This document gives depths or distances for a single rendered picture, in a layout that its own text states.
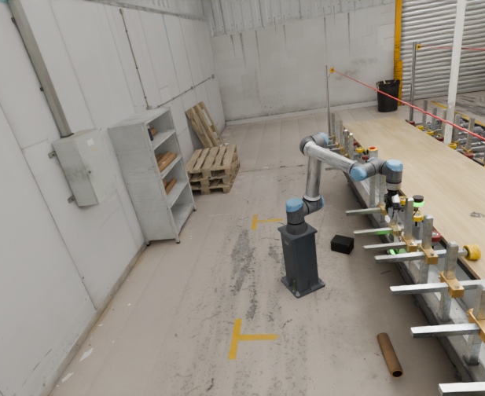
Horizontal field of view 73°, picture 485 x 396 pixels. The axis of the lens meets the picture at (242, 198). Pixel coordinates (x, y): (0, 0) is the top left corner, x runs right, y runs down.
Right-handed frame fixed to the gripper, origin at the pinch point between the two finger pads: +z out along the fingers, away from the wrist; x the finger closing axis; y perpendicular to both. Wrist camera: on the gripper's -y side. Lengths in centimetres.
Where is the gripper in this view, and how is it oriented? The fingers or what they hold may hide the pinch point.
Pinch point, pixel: (392, 218)
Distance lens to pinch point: 228.7
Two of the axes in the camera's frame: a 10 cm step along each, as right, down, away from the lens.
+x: -9.9, 0.9, 1.3
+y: 0.8, -4.4, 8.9
